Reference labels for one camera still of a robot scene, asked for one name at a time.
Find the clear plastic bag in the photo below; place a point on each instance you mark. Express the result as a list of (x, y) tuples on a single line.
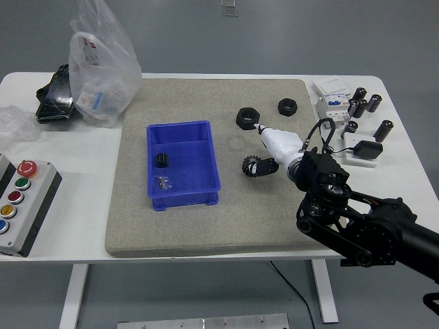
[(103, 68)]

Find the white carton with red print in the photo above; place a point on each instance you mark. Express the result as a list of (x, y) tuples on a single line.
[(87, 48)]

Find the black cylindrical capacitor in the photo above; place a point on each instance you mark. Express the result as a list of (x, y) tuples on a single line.
[(383, 130), (375, 103), (352, 107), (361, 109), (350, 127), (360, 94)]

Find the small black gear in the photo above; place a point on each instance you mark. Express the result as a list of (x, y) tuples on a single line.
[(161, 160)]

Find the large black gear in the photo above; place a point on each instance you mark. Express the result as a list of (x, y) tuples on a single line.
[(247, 161)]

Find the clear floor marker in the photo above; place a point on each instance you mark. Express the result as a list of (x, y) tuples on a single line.
[(228, 3)]

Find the silver metal plate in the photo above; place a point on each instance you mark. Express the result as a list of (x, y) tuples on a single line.
[(202, 322)]

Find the red emergency stop button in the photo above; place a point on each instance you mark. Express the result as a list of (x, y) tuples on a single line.
[(26, 168)]

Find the blue plastic box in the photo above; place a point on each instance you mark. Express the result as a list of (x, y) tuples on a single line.
[(188, 171)]

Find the crumpled clear plastic wrap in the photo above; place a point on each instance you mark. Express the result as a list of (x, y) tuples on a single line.
[(15, 125)]

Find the green push button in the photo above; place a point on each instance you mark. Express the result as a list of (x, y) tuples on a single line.
[(22, 183)]

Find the small black hex nut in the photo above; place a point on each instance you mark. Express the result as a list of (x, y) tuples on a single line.
[(288, 107)]

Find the blue push button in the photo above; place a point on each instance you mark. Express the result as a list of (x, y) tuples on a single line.
[(2, 226)]

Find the grey enclosure box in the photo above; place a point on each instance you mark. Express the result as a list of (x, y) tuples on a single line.
[(5, 171)]

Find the yellow push button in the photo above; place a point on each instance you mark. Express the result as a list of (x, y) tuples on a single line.
[(7, 211)]

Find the black power adapter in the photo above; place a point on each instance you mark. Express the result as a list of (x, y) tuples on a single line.
[(368, 149)]

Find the large black hex nut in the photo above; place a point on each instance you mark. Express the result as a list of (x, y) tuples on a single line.
[(247, 117)]

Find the clear bag of screws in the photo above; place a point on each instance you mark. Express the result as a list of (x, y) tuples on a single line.
[(164, 182)]

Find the white circuit breaker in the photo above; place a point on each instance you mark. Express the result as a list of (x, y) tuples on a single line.
[(331, 108)]

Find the white table leg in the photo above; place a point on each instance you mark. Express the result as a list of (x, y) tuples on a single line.
[(73, 294), (326, 298)]

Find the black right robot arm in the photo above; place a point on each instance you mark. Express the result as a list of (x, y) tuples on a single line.
[(326, 168)]

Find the grey-brown mat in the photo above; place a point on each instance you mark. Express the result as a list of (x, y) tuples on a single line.
[(192, 233)]

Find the black wrapped device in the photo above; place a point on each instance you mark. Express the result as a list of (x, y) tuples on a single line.
[(55, 99)]

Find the grey push-button control box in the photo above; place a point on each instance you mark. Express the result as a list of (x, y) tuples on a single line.
[(34, 212)]

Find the black table height controller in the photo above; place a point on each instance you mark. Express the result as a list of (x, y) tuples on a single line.
[(346, 263)]

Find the white blue carton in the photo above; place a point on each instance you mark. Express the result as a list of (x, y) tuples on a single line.
[(90, 99)]

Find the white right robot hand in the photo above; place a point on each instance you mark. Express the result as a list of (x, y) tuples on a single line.
[(279, 144)]

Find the white wall switch plate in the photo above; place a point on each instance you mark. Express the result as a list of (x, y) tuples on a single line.
[(329, 85)]

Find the red push button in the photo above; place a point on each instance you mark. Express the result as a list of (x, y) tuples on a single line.
[(15, 197)]

